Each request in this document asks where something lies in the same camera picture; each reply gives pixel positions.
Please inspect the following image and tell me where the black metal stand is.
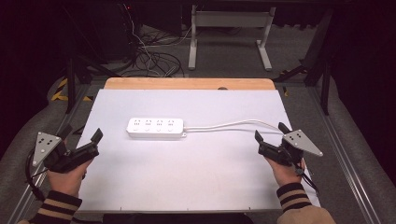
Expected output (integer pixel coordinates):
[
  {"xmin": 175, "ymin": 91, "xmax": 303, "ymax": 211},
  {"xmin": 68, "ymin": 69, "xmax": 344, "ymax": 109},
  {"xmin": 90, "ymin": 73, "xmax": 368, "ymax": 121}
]
[
  {"xmin": 273, "ymin": 8, "xmax": 337, "ymax": 117},
  {"xmin": 64, "ymin": 55, "xmax": 123, "ymax": 115}
]

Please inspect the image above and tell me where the black yellow hazard tape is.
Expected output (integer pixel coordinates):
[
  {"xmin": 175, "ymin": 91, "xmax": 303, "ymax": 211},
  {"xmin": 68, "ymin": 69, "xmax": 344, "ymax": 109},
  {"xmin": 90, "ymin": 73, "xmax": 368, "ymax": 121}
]
[{"xmin": 50, "ymin": 77, "xmax": 93, "ymax": 103}]

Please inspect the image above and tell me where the person's left hand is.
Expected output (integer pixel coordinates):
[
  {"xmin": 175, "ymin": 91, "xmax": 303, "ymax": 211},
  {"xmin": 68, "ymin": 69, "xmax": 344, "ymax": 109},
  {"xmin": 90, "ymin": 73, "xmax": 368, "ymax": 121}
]
[{"xmin": 46, "ymin": 158, "xmax": 94, "ymax": 198}]

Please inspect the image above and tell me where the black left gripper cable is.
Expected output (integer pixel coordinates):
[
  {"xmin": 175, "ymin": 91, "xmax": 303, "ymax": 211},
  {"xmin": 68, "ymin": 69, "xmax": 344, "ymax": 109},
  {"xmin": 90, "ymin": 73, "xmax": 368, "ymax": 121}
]
[{"xmin": 24, "ymin": 148, "xmax": 50, "ymax": 203}]

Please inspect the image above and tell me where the person's right hand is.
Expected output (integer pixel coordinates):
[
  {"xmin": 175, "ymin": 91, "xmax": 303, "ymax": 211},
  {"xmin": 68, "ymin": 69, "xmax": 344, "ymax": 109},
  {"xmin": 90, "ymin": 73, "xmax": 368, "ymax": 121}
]
[{"xmin": 264, "ymin": 155, "xmax": 307, "ymax": 189}]

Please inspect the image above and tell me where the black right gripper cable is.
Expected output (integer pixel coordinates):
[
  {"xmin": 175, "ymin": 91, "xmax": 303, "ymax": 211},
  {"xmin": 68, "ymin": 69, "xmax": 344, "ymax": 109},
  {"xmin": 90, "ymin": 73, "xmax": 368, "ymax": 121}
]
[{"xmin": 293, "ymin": 162, "xmax": 320, "ymax": 194}]

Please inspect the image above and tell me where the white power strip cable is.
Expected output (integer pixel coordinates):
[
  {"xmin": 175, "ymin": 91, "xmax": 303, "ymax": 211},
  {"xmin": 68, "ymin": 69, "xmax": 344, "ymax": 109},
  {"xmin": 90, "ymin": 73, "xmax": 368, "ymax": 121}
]
[{"xmin": 182, "ymin": 119, "xmax": 286, "ymax": 135}]

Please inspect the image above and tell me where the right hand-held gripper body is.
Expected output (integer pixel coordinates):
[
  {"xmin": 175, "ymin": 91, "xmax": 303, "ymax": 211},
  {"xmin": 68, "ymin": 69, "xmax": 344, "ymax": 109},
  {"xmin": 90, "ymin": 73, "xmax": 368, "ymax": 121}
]
[{"xmin": 257, "ymin": 129, "xmax": 324, "ymax": 167}]

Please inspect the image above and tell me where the bundle of floor cables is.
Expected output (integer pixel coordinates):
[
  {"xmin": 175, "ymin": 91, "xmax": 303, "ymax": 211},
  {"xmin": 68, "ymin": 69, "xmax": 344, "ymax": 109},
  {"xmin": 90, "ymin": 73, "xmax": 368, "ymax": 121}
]
[{"xmin": 122, "ymin": 3, "xmax": 200, "ymax": 78}]

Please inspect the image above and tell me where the aluminium rail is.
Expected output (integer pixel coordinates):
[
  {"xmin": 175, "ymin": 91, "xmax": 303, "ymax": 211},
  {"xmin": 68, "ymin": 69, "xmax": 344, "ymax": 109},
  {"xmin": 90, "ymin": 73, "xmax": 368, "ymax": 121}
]
[
  {"xmin": 306, "ymin": 87, "xmax": 383, "ymax": 224},
  {"xmin": 7, "ymin": 83, "xmax": 94, "ymax": 224}
]

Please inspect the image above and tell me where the white board mat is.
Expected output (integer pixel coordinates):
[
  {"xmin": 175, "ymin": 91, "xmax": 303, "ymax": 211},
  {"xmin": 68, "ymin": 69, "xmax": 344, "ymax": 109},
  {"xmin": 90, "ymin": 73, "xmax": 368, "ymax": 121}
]
[{"xmin": 76, "ymin": 89, "xmax": 321, "ymax": 213}]

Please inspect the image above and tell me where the wooden table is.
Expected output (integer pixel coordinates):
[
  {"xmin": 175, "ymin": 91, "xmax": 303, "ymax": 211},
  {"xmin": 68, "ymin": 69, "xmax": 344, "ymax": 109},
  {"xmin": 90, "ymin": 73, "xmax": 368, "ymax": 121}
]
[{"xmin": 103, "ymin": 77, "xmax": 276, "ymax": 91}]

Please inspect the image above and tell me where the white power strip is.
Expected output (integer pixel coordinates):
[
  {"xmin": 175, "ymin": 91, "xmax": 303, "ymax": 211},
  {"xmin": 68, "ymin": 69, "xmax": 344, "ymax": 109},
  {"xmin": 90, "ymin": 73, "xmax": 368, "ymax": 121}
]
[{"xmin": 125, "ymin": 117, "xmax": 188, "ymax": 140}]

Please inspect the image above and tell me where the white metal table frame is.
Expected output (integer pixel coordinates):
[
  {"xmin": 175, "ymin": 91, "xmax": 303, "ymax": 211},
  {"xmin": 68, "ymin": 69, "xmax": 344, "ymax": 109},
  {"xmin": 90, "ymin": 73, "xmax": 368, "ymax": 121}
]
[{"xmin": 188, "ymin": 4, "xmax": 277, "ymax": 72}]

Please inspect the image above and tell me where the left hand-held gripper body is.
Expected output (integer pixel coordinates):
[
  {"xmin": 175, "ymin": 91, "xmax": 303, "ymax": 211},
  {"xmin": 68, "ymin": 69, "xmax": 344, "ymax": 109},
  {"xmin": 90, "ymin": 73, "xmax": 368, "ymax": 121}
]
[{"xmin": 32, "ymin": 131, "xmax": 100, "ymax": 175}]

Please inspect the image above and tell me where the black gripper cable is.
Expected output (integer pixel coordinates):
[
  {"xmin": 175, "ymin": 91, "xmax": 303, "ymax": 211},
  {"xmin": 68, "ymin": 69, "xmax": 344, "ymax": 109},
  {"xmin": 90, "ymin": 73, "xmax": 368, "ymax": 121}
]
[
  {"xmin": 293, "ymin": 162, "xmax": 320, "ymax": 194},
  {"xmin": 24, "ymin": 148, "xmax": 50, "ymax": 203}
]

